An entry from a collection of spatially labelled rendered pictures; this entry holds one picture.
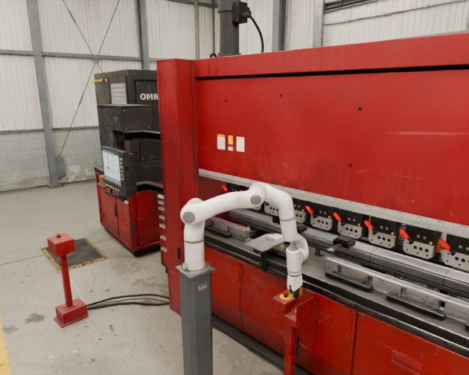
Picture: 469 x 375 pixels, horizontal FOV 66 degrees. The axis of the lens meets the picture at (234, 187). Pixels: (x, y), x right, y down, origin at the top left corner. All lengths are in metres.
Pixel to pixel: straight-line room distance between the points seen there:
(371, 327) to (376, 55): 1.54
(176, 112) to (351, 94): 1.40
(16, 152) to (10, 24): 2.56
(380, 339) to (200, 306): 1.07
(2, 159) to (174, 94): 6.46
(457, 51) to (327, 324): 1.71
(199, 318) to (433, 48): 1.94
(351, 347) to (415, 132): 1.35
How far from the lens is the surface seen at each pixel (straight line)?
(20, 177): 9.13
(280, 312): 2.41
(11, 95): 8.95
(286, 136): 2.48
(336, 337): 2.59
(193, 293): 2.26
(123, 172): 2.96
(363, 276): 2.44
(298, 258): 2.16
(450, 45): 2.06
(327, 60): 2.30
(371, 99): 2.18
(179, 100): 3.00
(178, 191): 3.10
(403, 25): 6.96
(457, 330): 2.26
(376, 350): 2.48
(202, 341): 2.48
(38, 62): 8.84
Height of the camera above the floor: 2.04
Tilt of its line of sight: 15 degrees down
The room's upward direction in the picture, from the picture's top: straight up
